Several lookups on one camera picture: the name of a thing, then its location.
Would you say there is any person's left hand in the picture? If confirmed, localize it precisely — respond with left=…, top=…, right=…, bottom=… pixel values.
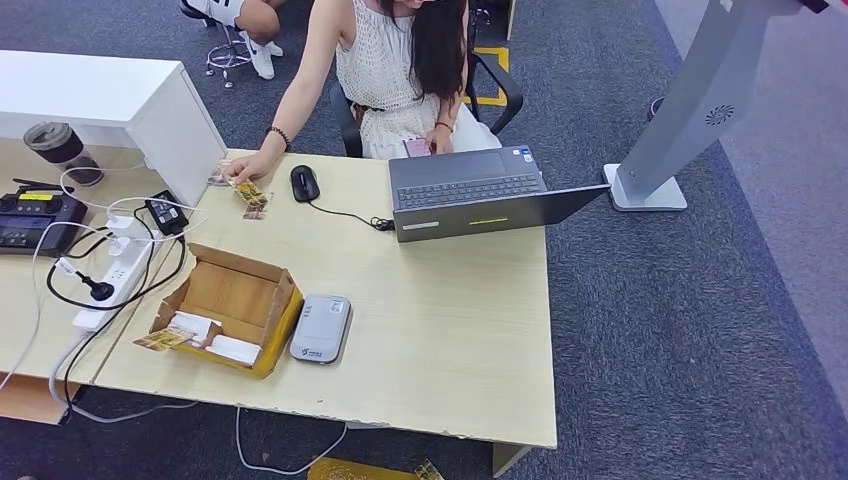
left=427, top=125, right=456, bottom=156

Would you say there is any person's right hand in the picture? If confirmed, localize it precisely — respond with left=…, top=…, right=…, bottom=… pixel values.
left=223, top=146, right=281, bottom=187

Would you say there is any cardboard box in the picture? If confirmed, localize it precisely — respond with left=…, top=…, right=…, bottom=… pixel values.
left=148, top=243, right=305, bottom=380

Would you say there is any person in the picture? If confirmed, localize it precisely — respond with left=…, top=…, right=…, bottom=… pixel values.
left=223, top=0, right=503, bottom=188
left=178, top=0, right=287, bottom=81

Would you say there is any grey card reader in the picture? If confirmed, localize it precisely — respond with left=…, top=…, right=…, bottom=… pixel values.
left=289, top=294, right=352, bottom=366

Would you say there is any grey laptop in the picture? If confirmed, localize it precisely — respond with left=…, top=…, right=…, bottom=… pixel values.
left=388, top=145, right=611, bottom=244

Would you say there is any black computer mouse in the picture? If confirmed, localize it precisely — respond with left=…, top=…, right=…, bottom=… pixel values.
left=290, top=164, right=321, bottom=204

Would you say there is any black office chair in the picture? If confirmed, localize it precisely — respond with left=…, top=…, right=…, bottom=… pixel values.
left=329, top=0, right=525, bottom=159

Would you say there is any black power adapter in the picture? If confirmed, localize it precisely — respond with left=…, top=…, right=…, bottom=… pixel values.
left=144, top=190, right=190, bottom=237

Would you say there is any chrome stool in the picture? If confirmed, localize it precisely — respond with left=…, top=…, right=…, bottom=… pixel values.
left=205, top=23, right=254, bottom=89

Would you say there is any white power strip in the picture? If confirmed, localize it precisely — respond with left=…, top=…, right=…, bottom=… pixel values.
left=71, top=228, right=160, bottom=333

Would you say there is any white cabinet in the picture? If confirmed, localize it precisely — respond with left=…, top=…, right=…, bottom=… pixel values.
left=0, top=50, right=229, bottom=208

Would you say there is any glass cup with black lid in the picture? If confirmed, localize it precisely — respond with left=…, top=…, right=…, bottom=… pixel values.
left=23, top=121, right=105, bottom=188

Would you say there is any black plug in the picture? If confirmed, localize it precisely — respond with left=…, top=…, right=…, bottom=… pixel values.
left=74, top=271, right=116, bottom=303

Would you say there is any black remote controller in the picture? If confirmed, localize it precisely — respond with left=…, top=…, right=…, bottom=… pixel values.
left=0, top=177, right=89, bottom=258

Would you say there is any silver kiosk stand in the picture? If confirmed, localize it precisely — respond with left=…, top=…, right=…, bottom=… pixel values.
left=602, top=0, right=829, bottom=213

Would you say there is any black mouse cable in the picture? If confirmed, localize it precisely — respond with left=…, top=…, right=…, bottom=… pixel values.
left=307, top=200, right=396, bottom=232

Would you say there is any white cable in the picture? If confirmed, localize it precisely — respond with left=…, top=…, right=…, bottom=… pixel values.
left=59, top=165, right=208, bottom=230
left=235, top=405, right=349, bottom=477
left=0, top=221, right=111, bottom=392

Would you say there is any grey power cord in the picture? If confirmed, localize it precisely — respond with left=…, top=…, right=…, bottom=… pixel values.
left=49, top=331, right=200, bottom=425

